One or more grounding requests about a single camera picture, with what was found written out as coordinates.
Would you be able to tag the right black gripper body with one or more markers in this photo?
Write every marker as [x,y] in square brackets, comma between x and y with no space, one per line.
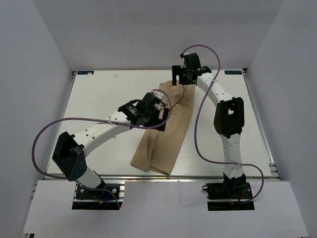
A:
[185,79]

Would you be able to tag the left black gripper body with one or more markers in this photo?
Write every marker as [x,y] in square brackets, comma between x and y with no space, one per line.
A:
[152,117]

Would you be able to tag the beige t shirt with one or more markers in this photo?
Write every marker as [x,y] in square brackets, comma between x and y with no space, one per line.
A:
[158,150]

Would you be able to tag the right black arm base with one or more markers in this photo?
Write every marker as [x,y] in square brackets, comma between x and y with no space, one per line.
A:
[230,195]

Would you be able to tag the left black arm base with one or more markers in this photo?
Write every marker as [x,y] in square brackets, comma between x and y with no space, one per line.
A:
[109,197]

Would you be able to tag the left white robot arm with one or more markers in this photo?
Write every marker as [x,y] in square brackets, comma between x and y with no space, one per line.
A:
[71,150]

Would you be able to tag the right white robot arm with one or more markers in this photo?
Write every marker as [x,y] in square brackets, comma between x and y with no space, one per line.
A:
[229,113]

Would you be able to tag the right blue label sticker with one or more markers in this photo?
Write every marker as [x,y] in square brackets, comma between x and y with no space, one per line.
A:
[233,72]

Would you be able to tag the blue label sticker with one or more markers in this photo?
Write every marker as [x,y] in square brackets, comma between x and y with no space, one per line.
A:
[85,72]
[233,72]

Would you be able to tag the left blue label sticker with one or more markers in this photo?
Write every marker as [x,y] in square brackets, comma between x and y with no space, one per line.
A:
[85,72]

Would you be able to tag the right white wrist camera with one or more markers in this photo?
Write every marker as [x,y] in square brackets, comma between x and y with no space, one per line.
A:
[185,59]

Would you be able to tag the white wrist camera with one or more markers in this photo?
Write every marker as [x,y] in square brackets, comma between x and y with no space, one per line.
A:
[159,98]
[185,59]

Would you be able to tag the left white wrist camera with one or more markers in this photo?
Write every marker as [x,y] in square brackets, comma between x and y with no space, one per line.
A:
[159,98]

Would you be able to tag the aluminium front rail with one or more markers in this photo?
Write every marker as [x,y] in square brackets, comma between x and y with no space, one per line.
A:
[275,176]

